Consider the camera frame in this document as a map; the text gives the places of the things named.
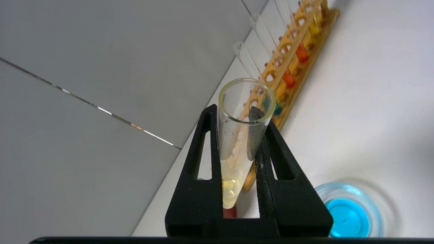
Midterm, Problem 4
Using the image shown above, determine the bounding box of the test tube with yellow pigment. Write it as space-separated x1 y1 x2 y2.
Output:
218 78 276 209
295 0 322 38

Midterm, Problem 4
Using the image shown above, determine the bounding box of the wooden test tube rack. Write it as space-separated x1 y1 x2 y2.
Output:
242 0 340 192

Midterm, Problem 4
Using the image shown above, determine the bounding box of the test tube with teal pigment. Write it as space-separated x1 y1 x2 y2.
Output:
233 41 282 116

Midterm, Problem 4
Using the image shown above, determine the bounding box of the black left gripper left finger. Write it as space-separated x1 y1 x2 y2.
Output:
165 104 223 238

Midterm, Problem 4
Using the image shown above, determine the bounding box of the small glass beaker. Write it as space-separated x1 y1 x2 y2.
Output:
314 181 391 238

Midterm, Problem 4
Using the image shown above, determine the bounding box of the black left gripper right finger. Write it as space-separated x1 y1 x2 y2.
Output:
249 106 333 238

